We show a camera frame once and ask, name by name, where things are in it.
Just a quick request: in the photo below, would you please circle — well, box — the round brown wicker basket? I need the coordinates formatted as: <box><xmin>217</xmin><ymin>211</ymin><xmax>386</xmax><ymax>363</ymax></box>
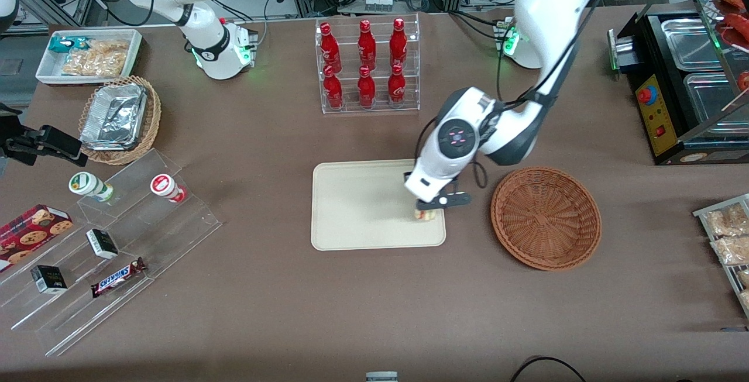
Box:
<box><xmin>490</xmin><ymin>166</ymin><xmax>603</xmax><ymax>272</ymax></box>

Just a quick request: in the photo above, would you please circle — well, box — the steel food pan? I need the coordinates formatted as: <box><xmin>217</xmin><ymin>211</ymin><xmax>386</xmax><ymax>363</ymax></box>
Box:
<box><xmin>661</xmin><ymin>18</ymin><xmax>725</xmax><ymax>72</ymax></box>
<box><xmin>683</xmin><ymin>71</ymin><xmax>749</xmax><ymax>138</ymax></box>

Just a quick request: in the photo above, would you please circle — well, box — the grey wire rack tray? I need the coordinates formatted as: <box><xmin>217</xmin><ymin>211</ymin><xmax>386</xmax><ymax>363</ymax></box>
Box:
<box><xmin>693</xmin><ymin>193</ymin><xmax>749</xmax><ymax>319</ymax></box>

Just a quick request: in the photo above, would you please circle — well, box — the green lid yogurt cup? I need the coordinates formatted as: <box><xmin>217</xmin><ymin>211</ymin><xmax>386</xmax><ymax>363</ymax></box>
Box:
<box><xmin>68</xmin><ymin>171</ymin><xmax>115</xmax><ymax>203</ymax></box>

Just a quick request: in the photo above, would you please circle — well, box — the clear acrylic bottle rack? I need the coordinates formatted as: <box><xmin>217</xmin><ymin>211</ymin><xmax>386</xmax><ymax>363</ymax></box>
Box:
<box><xmin>315</xmin><ymin>13</ymin><xmax>421</xmax><ymax>115</ymax></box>

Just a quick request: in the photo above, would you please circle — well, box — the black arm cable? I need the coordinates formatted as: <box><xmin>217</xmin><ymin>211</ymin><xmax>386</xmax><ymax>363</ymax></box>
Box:
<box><xmin>414</xmin><ymin>0</ymin><xmax>622</xmax><ymax>191</ymax></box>

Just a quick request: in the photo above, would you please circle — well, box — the beige rectangular serving tray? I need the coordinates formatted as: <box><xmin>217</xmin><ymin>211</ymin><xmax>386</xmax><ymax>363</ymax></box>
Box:
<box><xmin>310</xmin><ymin>158</ymin><xmax>447</xmax><ymax>252</ymax></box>

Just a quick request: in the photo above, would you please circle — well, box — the red lid yogurt cup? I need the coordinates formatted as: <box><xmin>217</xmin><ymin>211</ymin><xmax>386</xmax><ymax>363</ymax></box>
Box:
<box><xmin>149</xmin><ymin>173</ymin><xmax>188</xmax><ymax>204</ymax></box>

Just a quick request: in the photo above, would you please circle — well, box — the black cable loop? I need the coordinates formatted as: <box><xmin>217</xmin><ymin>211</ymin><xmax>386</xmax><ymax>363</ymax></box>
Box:
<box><xmin>509</xmin><ymin>356</ymin><xmax>589</xmax><ymax>382</ymax></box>

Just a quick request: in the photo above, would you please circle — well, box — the red cookie box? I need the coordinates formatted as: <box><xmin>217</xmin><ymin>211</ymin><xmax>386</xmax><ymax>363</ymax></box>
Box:
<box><xmin>0</xmin><ymin>204</ymin><xmax>74</xmax><ymax>273</ymax></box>

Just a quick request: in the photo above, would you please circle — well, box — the teal snack packet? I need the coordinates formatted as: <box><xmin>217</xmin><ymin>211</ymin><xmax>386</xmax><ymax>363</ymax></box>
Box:
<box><xmin>47</xmin><ymin>36</ymin><xmax>90</xmax><ymax>53</ymax></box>

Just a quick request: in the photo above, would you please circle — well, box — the clear acrylic stepped shelf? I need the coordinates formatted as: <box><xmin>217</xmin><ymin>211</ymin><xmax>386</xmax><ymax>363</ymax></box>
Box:
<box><xmin>0</xmin><ymin>218</ymin><xmax>156</xmax><ymax>359</ymax></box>
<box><xmin>75</xmin><ymin>147</ymin><xmax>224</xmax><ymax>281</ymax></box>

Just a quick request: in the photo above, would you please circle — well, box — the clear bag of crackers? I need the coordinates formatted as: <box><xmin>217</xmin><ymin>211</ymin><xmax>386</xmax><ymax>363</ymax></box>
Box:
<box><xmin>61</xmin><ymin>39</ymin><xmax>130</xmax><ymax>77</ymax></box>

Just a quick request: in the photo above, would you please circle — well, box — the red cola bottle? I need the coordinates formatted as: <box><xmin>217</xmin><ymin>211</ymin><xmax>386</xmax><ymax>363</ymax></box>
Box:
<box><xmin>387</xmin><ymin>64</ymin><xmax>407</xmax><ymax>106</ymax></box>
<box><xmin>358</xmin><ymin>19</ymin><xmax>377</xmax><ymax>71</ymax></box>
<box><xmin>322</xmin><ymin>65</ymin><xmax>344</xmax><ymax>109</ymax></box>
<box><xmin>319</xmin><ymin>22</ymin><xmax>342</xmax><ymax>74</ymax></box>
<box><xmin>357</xmin><ymin>66</ymin><xmax>376</xmax><ymax>108</ymax></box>
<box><xmin>389</xmin><ymin>18</ymin><xmax>408</xmax><ymax>68</ymax></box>

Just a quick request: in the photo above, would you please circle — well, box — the small black white carton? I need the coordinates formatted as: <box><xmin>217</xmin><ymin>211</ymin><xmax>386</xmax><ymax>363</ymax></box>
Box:
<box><xmin>85</xmin><ymin>228</ymin><xmax>119</xmax><ymax>260</ymax></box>

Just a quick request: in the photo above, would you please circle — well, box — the Snickers chocolate bar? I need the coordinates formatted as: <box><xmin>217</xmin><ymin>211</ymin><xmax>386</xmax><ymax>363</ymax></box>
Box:
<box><xmin>90</xmin><ymin>257</ymin><xmax>147</xmax><ymax>299</ymax></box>

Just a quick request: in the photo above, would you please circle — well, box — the oval light wicker basket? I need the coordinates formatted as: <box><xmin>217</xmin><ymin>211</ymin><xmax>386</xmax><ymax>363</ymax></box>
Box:
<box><xmin>77</xmin><ymin>75</ymin><xmax>162</xmax><ymax>166</ymax></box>

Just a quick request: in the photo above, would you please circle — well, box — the white rectangular plastic bin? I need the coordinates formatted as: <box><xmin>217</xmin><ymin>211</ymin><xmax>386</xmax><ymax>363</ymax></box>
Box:
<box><xmin>35</xmin><ymin>29</ymin><xmax>143</xmax><ymax>87</ymax></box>

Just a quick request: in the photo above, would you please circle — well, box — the black hot food display machine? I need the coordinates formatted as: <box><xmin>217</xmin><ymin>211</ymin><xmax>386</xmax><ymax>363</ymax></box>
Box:
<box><xmin>607</xmin><ymin>0</ymin><xmax>749</xmax><ymax>167</ymax></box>

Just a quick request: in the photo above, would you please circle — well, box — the aluminium foil container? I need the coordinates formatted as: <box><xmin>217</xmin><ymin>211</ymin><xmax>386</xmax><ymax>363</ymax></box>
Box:
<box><xmin>80</xmin><ymin>82</ymin><xmax>149</xmax><ymax>150</ymax></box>

